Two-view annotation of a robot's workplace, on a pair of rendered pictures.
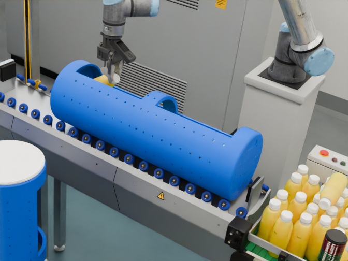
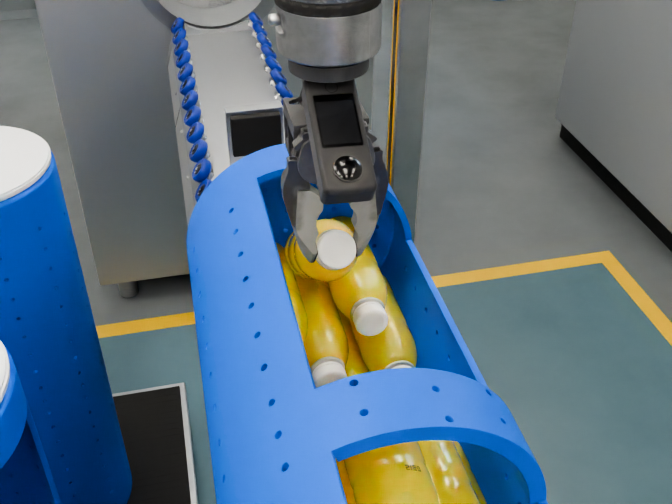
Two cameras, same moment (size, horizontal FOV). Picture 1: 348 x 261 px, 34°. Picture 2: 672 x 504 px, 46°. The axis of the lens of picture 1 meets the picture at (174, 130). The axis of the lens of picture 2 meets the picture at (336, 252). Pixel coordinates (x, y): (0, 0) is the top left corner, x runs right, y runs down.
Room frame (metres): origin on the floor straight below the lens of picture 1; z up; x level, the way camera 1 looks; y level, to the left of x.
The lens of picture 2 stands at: (1.68, -0.21, 1.69)
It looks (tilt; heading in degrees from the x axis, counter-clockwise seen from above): 36 degrees down; 49
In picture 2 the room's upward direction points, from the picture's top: straight up
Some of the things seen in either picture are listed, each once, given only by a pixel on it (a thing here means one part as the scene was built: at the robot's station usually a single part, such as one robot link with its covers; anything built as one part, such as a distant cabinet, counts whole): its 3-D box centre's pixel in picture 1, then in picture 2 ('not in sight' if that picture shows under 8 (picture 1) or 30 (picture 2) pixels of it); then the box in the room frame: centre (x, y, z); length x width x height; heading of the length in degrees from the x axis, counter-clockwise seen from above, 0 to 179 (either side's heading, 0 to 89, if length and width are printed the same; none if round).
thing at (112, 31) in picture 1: (113, 28); (324, 28); (2.10, 0.29, 1.45); 0.10 x 0.09 x 0.05; 152
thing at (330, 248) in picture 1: (334, 243); not in sight; (1.26, -0.51, 1.23); 0.06 x 0.06 x 0.04
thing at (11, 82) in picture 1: (6, 77); (256, 148); (2.39, 0.83, 1.00); 0.10 x 0.04 x 0.15; 152
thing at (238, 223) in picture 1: (238, 233); not in sight; (1.56, -0.28, 0.95); 0.10 x 0.07 x 0.10; 152
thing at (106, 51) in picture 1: (111, 46); (327, 112); (2.10, 0.30, 1.37); 0.09 x 0.08 x 0.12; 62
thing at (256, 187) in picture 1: (253, 193); not in sight; (1.76, -0.34, 0.99); 0.10 x 0.02 x 0.12; 152
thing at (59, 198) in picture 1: (59, 205); not in sight; (2.32, 0.55, 0.31); 0.06 x 0.06 x 0.63; 62
